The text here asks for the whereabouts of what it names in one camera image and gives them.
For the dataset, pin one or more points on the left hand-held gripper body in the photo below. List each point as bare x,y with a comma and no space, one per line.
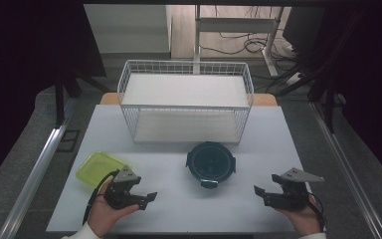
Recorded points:
121,191

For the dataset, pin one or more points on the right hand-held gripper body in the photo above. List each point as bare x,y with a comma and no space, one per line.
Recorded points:
290,194

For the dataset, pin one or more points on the clear container with green lid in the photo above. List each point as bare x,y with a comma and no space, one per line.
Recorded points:
94,167

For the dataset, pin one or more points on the person's left hand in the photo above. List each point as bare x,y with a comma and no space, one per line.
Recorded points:
107,215

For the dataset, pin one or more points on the person's right hand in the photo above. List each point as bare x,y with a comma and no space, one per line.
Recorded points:
303,219

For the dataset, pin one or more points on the wooden table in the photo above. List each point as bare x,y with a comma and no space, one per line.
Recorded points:
108,99

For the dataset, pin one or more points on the black metal stand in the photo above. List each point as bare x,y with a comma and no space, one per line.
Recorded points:
328,99
59,99

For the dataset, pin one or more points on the white power strip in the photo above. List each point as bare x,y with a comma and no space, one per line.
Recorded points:
293,78

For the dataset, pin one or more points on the white basket liner board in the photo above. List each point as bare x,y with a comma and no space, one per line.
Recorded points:
185,89

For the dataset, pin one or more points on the dark curtain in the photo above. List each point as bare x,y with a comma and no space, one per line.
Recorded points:
20,66
371,66

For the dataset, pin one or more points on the aluminium rail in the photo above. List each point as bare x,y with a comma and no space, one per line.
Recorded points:
348,169
36,169

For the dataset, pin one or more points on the black square floor frame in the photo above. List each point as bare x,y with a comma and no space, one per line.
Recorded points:
69,131

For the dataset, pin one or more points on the white desk frame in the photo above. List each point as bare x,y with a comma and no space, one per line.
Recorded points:
235,25

